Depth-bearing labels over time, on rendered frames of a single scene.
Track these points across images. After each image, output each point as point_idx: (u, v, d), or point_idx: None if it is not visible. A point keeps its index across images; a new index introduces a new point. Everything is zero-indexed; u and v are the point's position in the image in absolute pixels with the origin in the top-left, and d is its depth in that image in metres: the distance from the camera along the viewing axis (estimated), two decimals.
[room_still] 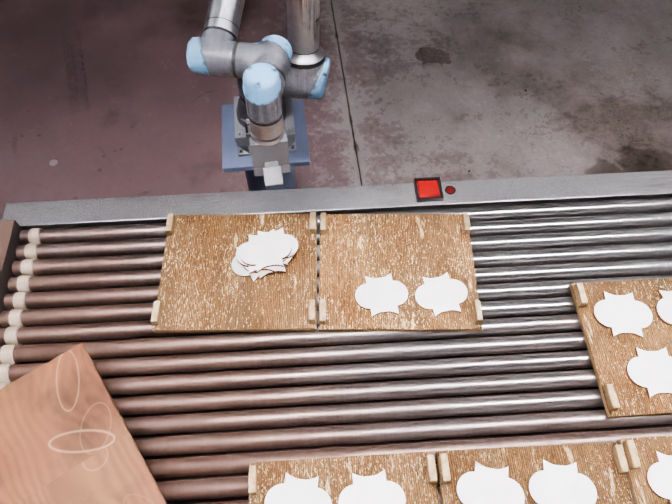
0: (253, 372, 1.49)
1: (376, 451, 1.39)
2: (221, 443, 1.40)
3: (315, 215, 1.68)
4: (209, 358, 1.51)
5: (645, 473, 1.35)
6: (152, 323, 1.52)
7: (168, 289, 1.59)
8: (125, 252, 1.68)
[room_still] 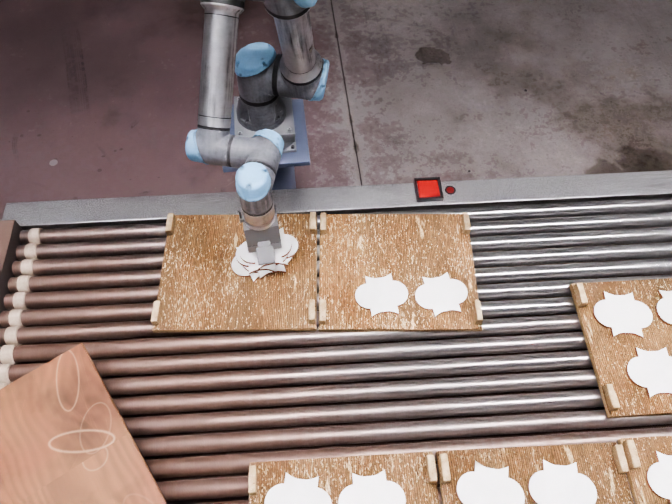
0: (253, 372, 1.49)
1: (376, 451, 1.39)
2: (221, 443, 1.40)
3: (315, 215, 1.68)
4: (209, 358, 1.51)
5: (645, 473, 1.35)
6: (152, 323, 1.52)
7: (168, 289, 1.59)
8: (125, 252, 1.68)
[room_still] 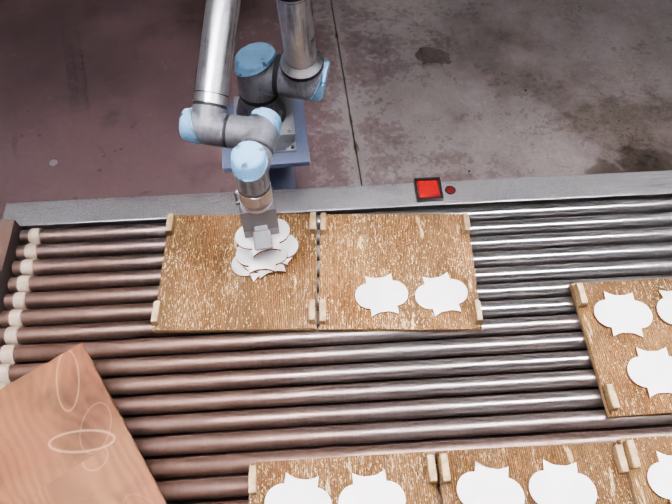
0: (253, 372, 1.49)
1: (376, 451, 1.39)
2: (221, 443, 1.40)
3: (315, 215, 1.68)
4: (209, 358, 1.51)
5: (645, 473, 1.35)
6: (152, 323, 1.52)
7: (168, 289, 1.59)
8: (125, 252, 1.68)
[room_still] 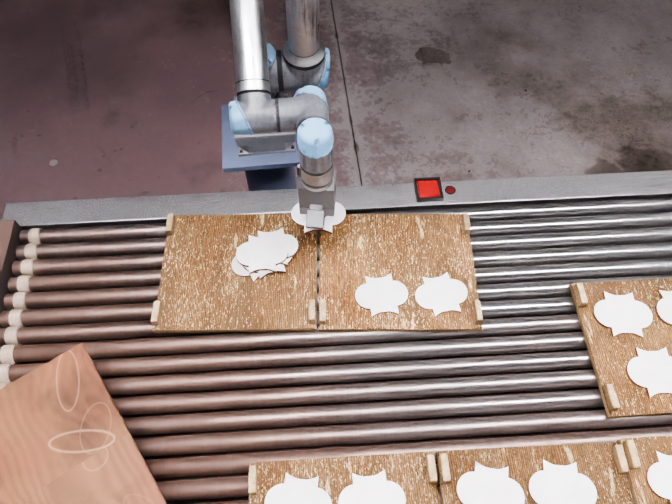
0: (253, 372, 1.49)
1: (376, 451, 1.39)
2: (221, 443, 1.40)
3: None
4: (209, 358, 1.51)
5: (645, 473, 1.35)
6: (152, 323, 1.52)
7: (168, 289, 1.59)
8: (125, 252, 1.68)
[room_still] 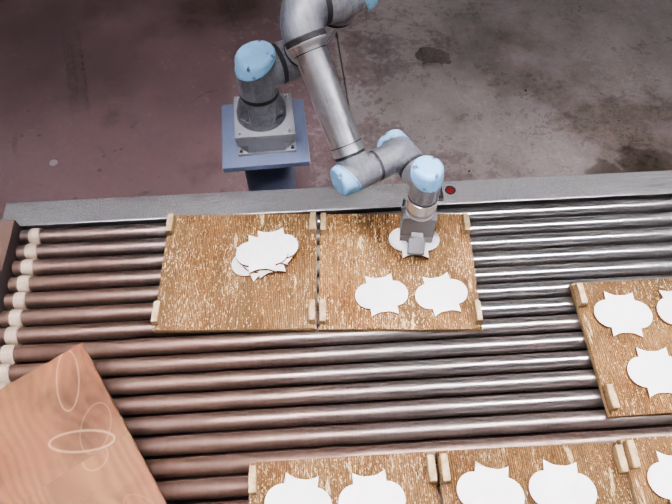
0: (253, 372, 1.49)
1: (376, 451, 1.39)
2: (221, 443, 1.40)
3: (315, 215, 1.68)
4: (209, 358, 1.51)
5: (645, 473, 1.35)
6: (152, 323, 1.52)
7: (168, 289, 1.59)
8: (125, 252, 1.68)
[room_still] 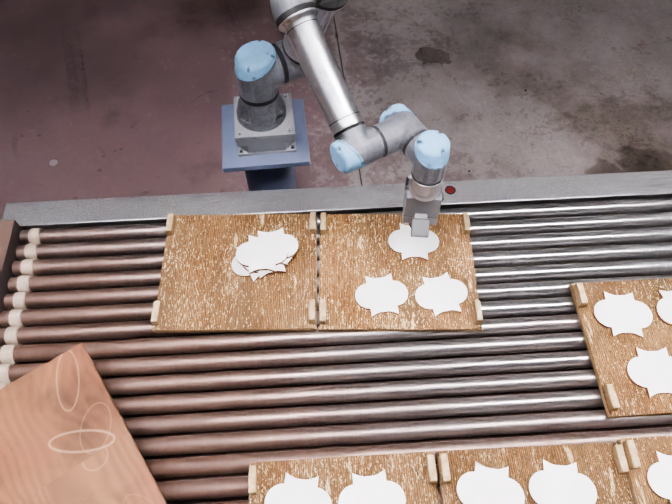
0: (253, 372, 1.49)
1: (376, 451, 1.39)
2: (221, 443, 1.40)
3: (315, 215, 1.68)
4: (209, 358, 1.51)
5: (645, 473, 1.35)
6: (152, 323, 1.52)
7: (168, 289, 1.59)
8: (125, 252, 1.68)
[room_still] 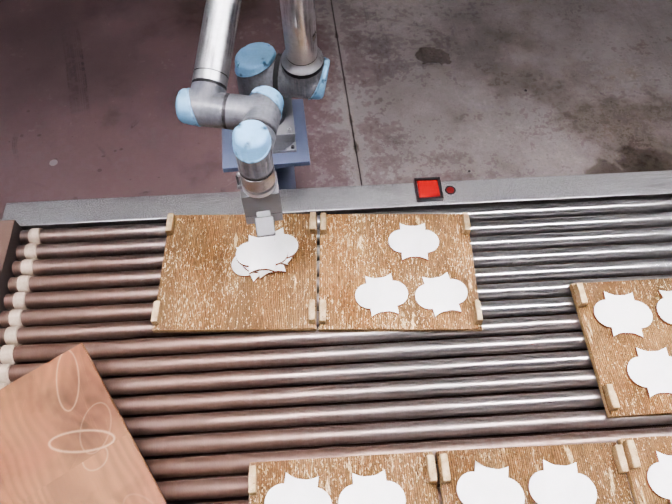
0: (253, 372, 1.49)
1: (376, 451, 1.39)
2: (221, 443, 1.40)
3: (315, 215, 1.68)
4: (209, 358, 1.51)
5: (645, 473, 1.35)
6: (152, 323, 1.52)
7: (168, 289, 1.59)
8: (125, 252, 1.68)
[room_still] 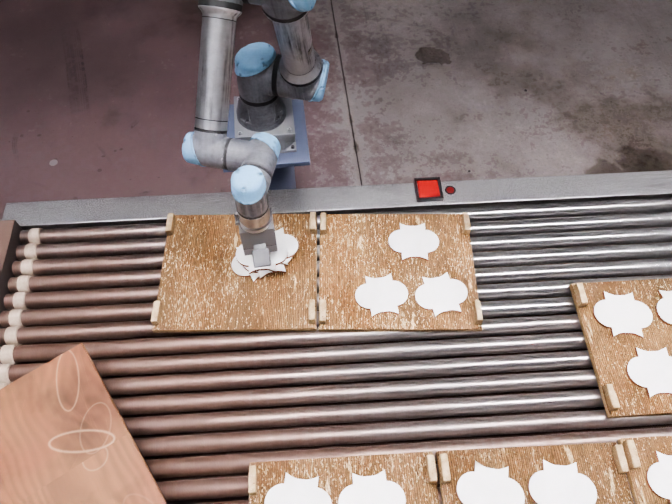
0: (253, 372, 1.49)
1: (376, 451, 1.39)
2: (221, 443, 1.40)
3: (315, 215, 1.68)
4: (209, 358, 1.51)
5: (645, 473, 1.35)
6: (152, 323, 1.52)
7: (168, 289, 1.59)
8: (125, 252, 1.68)
